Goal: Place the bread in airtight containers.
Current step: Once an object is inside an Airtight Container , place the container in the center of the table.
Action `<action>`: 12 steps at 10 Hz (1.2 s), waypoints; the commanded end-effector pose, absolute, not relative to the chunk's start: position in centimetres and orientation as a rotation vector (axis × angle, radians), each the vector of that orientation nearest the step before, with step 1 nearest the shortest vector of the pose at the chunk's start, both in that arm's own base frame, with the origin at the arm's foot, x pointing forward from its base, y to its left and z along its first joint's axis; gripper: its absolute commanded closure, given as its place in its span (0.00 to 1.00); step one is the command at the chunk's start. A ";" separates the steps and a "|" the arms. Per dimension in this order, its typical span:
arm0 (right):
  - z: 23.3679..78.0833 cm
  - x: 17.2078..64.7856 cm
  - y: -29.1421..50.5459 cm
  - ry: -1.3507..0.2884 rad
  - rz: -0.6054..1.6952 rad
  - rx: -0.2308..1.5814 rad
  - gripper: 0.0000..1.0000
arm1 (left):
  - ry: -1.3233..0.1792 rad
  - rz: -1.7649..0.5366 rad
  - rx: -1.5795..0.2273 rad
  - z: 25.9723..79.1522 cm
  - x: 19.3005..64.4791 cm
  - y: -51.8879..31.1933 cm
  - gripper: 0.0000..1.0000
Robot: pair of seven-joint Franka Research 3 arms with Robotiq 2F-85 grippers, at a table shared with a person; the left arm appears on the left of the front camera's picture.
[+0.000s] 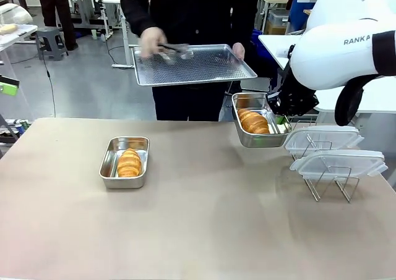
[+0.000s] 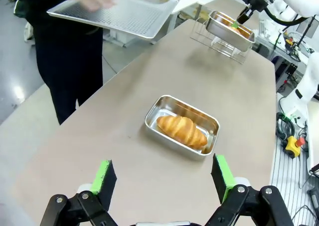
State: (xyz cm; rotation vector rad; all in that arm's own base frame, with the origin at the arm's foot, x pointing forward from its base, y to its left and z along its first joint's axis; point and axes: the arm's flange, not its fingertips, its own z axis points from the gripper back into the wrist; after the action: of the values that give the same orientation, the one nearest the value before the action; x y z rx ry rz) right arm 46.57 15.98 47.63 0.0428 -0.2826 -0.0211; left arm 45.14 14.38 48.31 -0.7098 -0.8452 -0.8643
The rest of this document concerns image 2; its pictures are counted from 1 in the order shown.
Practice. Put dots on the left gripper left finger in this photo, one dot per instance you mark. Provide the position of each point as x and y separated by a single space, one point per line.
104 181

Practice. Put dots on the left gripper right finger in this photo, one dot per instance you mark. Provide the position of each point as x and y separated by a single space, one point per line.
223 178

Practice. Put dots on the golden croissant bread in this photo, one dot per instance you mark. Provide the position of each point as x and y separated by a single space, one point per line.
179 130
228 21

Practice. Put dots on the steel rectangular container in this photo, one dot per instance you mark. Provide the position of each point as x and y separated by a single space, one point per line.
224 34
179 106

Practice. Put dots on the perforated metal baking tray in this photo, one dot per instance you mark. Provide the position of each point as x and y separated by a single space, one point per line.
129 16

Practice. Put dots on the yellow emergency stop button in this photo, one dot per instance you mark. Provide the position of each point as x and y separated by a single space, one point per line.
289 40
291 146

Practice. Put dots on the person in black clothes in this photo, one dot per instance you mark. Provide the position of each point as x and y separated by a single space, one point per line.
69 61

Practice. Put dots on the aluminium slotted base plate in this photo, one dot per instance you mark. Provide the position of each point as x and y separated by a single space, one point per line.
284 186

